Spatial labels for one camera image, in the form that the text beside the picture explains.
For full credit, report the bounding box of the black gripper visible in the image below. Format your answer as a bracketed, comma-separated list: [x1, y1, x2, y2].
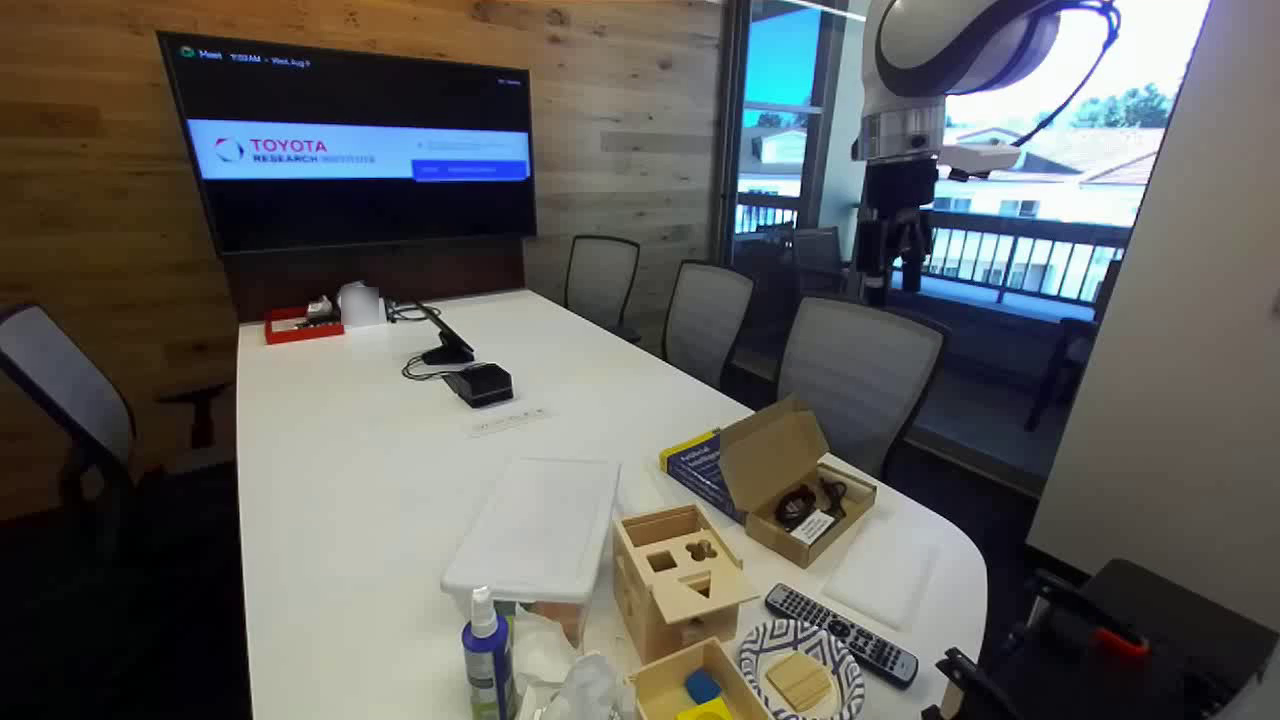
[852, 155, 941, 309]

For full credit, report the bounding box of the dark office chair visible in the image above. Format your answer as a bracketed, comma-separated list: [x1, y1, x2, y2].
[762, 226, 852, 306]

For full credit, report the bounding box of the grey mesh office chair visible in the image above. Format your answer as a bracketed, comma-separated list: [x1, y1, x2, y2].
[0, 297, 232, 552]
[562, 233, 650, 342]
[777, 292, 953, 482]
[662, 255, 762, 393]

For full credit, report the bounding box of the metal balcony railing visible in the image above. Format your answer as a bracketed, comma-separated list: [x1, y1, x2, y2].
[734, 189, 1136, 313]

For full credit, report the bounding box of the open cardboard box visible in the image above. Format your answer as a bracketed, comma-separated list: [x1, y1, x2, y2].
[717, 397, 881, 572]

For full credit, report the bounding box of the white label card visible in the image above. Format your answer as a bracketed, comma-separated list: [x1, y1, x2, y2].
[787, 507, 839, 547]

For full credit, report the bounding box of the white flat sheet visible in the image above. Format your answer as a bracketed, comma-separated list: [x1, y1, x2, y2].
[822, 516, 958, 632]

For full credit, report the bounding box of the large white panel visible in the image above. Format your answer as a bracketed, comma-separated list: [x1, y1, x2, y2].
[1023, 0, 1280, 632]

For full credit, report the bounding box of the black remote control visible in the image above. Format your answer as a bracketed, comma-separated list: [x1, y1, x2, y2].
[762, 580, 924, 694]

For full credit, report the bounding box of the wooden shape sorter box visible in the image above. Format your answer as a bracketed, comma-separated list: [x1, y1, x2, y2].
[609, 501, 750, 669]

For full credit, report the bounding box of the blue white patterned plate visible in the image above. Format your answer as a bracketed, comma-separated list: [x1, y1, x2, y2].
[734, 617, 873, 720]

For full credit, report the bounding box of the small black box device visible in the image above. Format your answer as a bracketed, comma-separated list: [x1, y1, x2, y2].
[445, 360, 521, 414]

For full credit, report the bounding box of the flat wooden piece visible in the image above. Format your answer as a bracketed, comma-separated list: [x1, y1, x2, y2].
[765, 649, 839, 720]

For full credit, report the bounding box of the black tablet on stand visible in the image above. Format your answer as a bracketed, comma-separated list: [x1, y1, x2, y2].
[416, 306, 482, 372]

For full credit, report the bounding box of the small open wooden tray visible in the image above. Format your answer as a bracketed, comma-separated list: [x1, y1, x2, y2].
[629, 635, 772, 720]

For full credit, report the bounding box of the black mounting plate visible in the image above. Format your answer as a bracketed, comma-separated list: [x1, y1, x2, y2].
[929, 557, 1280, 720]

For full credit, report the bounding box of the crumpled white tissue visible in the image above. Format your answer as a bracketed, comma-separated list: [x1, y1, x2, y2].
[509, 603, 580, 690]

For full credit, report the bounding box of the blue spray bottle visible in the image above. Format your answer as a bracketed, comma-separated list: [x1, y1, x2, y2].
[462, 584, 524, 720]

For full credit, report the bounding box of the red tray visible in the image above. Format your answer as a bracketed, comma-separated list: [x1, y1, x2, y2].
[260, 302, 349, 349]

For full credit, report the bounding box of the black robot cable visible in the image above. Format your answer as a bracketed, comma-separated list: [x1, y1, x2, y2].
[1008, 0, 1128, 153]

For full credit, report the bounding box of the black cable bundle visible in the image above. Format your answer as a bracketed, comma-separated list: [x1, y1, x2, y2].
[772, 477, 852, 530]

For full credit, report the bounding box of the black clamp orange handle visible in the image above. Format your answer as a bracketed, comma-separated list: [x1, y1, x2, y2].
[1019, 568, 1155, 672]

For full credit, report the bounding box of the dark wooden wall cabinet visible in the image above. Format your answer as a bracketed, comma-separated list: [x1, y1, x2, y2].
[215, 235, 531, 323]

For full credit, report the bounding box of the wall mounted TV screen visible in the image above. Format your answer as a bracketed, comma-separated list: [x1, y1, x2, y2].
[155, 27, 540, 260]

